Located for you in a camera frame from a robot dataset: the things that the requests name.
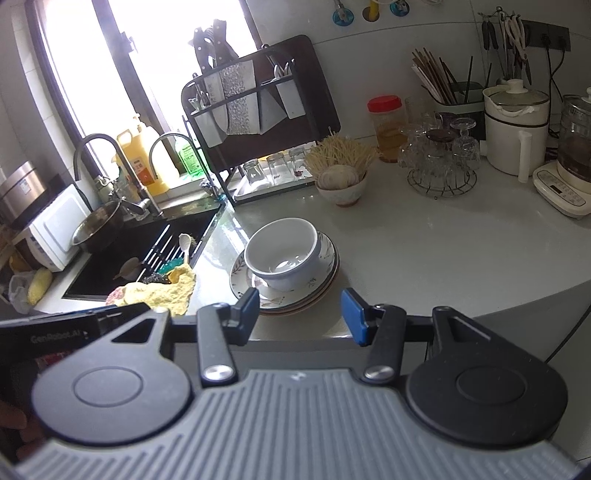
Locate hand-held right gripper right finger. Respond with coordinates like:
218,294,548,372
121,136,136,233
341,288,504,384

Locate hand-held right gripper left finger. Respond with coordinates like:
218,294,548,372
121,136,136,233
108,287,260,386

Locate white plate with leaf print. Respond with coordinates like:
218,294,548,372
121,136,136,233
231,258,341,314
256,263,341,318

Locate large pale blue plastic bowl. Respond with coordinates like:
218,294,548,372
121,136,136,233
244,219,321,292

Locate plain white ceramic bowl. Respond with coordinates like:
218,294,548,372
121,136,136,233
246,220,319,278

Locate floral plate with dark rim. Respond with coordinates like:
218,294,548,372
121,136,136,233
229,229,340,311

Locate person's left hand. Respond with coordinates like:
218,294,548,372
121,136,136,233
0,402,44,462

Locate plastic bag with yellow item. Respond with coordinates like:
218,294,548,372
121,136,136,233
7,268,54,315

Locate yellow dish cloth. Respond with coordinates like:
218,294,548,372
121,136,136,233
105,265,197,317

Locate ladle in sink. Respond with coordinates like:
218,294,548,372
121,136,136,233
113,257,142,280

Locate roll-up sink rack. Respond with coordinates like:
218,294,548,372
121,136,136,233
141,222,208,282

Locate white microwave oven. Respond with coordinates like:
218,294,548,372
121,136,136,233
25,185,93,273

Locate black kitchen sink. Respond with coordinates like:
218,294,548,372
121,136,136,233
62,203,227,303

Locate metal basin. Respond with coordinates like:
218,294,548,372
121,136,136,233
70,203,125,254

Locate white drip tray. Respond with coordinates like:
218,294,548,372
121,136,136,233
232,174,319,204

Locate white bowl holding noodles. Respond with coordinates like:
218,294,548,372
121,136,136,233
315,171,369,207

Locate clear drinking glass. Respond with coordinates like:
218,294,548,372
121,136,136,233
243,159,266,186
266,154,288,183
287,147,309,178

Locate steel rice cooker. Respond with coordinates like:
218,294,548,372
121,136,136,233
0,161,49,228

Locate black dish rack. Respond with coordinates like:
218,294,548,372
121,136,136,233
181,34,341,205

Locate green detergent bottle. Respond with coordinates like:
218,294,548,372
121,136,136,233
174,138,208,178

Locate bundle of dry noodles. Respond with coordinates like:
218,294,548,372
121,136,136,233
303,135,378,178

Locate yellow oil bottle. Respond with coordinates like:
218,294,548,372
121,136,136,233
115,115,179,197

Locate white utensil cup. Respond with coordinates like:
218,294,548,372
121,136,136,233
276,76,308,120
193,110,219,149

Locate cluster of upturned glass cups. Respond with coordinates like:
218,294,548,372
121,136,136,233
397,113,482,185

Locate chrome curved faucet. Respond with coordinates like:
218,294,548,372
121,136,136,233
148,133,222,200

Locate grey tall faucet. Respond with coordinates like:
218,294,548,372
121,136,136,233
73,134,163,219

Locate clear jar with red lid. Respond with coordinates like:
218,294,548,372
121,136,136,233
368,95,406,164

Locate steel cleaver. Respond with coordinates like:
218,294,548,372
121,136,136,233
256,88,289,134
203,74,229,134

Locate patterned cleaver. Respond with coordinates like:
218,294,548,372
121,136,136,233
221,62,259,136

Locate dark cutting board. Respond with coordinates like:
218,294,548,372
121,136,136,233
203,34,341,163

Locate green and white chopstick holder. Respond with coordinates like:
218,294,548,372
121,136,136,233
431,80,485,129

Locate white electric pot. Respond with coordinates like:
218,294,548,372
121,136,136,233
482,78,551,183

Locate bunch of chopsticks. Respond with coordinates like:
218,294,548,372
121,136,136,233
411,46,476,107

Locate glass kettle on cream base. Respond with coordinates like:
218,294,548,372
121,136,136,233
532,85,591,219

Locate hanging kitchen utensils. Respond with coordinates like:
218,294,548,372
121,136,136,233
480,7,534,86

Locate wire cup rack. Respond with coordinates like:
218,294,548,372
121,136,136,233
406,165,477,200

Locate black handled knife set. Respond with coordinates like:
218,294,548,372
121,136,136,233
191,18,241,70

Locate dark wall outlet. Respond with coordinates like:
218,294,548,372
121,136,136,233
522,19,572,52

